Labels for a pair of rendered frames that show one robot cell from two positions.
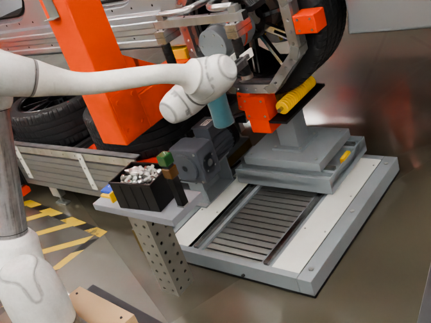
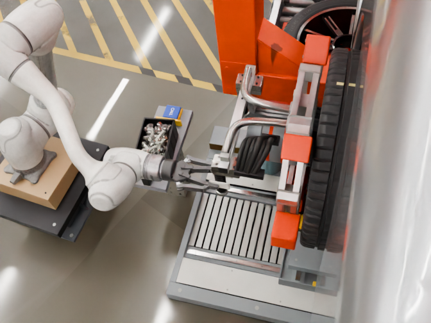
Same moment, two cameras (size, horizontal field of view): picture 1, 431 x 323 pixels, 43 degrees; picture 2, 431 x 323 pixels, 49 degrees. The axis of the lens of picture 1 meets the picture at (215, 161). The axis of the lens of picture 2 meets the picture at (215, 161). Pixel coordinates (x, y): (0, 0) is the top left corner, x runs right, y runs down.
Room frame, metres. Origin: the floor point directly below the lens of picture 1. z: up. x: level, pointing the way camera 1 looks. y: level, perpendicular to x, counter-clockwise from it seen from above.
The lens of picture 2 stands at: (1.52, -0.93, 2.21)
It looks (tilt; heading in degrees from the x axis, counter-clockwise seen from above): 58 degrees down; 67
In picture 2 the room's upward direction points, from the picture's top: 10 degrees counter-clockwise
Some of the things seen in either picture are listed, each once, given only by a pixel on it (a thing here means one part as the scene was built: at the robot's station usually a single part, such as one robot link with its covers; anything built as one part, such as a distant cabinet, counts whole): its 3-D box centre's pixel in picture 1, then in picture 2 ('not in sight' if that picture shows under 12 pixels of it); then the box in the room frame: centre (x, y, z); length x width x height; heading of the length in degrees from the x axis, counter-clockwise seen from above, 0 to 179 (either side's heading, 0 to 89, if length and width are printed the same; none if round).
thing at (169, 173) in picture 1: (170, 171); not in sight; (1.66, 0.16, 0.59); 0.04 x 0.04 x 0.04; 44
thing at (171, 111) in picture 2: (113, 188); (172, 113); (1.93, 0.41, 0.47); 0.07 x 0.07 x 0.02; 44
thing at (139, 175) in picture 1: (144, 184); (156, 143); (1.78, 0.27, 0.51); 0.20 x 0.14 x 0.13; 50
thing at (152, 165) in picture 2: not in sight; (156, 167); (1.68, -0.04, 0.83); 0.09 x 0.06 x 0.09; 44
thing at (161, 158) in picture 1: (165, 159); not in sight; (1.66, 0.16, 0.64); 0.04 x 0.04 x 0.04; 44
